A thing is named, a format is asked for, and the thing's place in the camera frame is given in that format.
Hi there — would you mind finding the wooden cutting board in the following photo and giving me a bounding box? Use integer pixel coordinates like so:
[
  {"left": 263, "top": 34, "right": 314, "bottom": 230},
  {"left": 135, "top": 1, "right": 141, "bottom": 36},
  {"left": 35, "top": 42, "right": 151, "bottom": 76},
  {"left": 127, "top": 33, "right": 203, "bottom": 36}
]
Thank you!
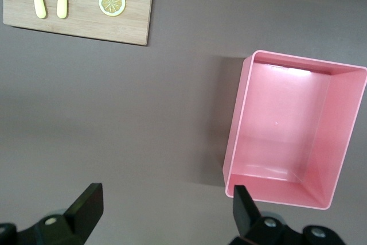
[{"left": 2, "top": 0, "right": 157, "bottom": 46}]

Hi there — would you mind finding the toy lemon slice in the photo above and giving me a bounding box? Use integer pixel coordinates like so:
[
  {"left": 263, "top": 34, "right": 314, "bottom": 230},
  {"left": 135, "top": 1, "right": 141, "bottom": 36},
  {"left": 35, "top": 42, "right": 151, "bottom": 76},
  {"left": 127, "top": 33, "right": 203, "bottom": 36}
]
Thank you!
[{"left": 98, "top": 0, "right": 127, "bottom": 17}]

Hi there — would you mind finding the pink plastic bin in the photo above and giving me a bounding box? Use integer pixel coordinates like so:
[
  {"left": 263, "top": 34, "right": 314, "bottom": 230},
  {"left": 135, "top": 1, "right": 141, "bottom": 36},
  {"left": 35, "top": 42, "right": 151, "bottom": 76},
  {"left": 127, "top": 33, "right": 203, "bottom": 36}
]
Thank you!
[{"left": 222, "top": 49, "right": 367, "bottom": 211}]

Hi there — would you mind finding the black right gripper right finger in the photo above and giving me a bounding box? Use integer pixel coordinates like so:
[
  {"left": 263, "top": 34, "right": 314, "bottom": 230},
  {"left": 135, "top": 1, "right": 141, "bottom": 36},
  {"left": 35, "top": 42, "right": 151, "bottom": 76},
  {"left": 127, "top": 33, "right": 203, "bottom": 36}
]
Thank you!
[{"left": 232, "top": 184, "right": 263, "bottom": 239}]

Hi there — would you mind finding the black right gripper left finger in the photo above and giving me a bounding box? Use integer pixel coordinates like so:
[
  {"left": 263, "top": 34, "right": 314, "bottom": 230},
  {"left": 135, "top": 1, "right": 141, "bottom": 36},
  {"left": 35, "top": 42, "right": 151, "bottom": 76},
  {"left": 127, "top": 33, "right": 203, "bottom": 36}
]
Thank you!
[{"left": 63, "top": 182, "right": 104, "bottom": 240}]

